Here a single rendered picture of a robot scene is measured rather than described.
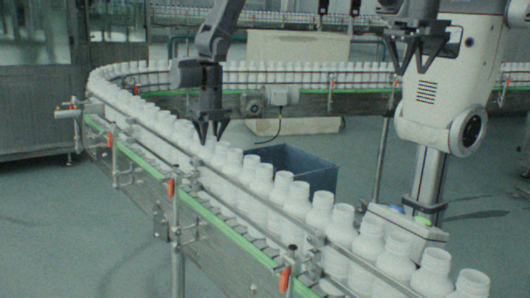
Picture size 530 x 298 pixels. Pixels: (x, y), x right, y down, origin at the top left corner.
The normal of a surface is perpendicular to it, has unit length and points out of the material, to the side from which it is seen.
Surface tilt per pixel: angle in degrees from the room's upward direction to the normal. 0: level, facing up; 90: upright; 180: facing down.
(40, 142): 90
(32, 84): 91
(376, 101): 90
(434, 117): 90
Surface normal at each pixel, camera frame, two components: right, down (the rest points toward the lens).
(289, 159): -0.80, 0.14
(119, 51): 0.59, 0.28
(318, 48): 0.31, 0.31
